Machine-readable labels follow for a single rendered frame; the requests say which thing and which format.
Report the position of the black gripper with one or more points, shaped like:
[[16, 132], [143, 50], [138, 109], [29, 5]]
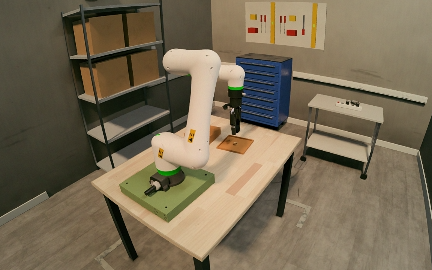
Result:
[[235, 114]]

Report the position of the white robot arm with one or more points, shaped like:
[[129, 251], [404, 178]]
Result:
[[172, 151]]

